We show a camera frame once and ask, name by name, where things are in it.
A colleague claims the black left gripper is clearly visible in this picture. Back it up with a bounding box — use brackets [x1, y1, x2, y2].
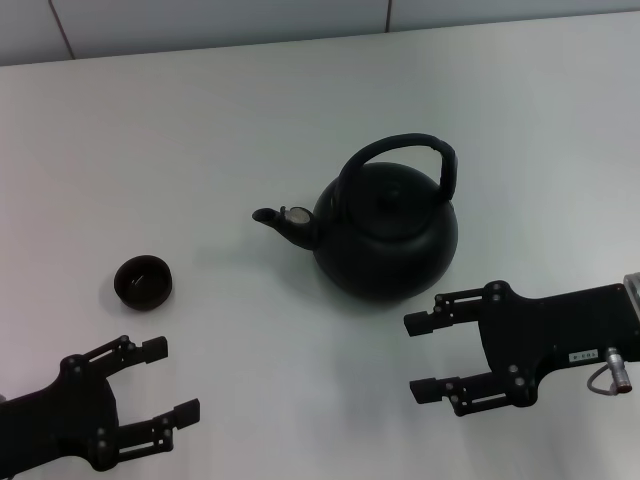
[0, 335, 201, 480]

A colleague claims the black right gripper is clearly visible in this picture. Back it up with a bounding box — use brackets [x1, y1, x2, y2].
[403, 280, 640, 417]

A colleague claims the small black teacup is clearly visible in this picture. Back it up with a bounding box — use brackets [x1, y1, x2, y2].
[113, 254, 175, 312]

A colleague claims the black round teapot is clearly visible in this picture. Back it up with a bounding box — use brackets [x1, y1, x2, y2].
[251, 132, 460, 303]

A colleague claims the right gripper cable with plug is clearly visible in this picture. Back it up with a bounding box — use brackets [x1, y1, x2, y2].
[586, 346, 640, 398]

